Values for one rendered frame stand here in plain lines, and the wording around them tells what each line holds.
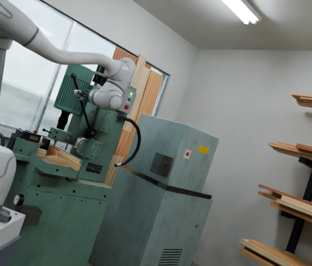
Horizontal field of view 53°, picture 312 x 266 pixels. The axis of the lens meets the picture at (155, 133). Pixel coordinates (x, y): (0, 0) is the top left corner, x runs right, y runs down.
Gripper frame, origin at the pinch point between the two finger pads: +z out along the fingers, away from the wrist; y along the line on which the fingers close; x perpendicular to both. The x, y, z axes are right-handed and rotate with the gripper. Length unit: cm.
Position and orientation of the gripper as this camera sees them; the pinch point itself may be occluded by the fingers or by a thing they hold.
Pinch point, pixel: (77, 92)
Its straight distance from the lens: 190.2
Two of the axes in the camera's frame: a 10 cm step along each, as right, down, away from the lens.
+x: -1.9, -8.9, -4.1
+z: -6.4, -2.0, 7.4
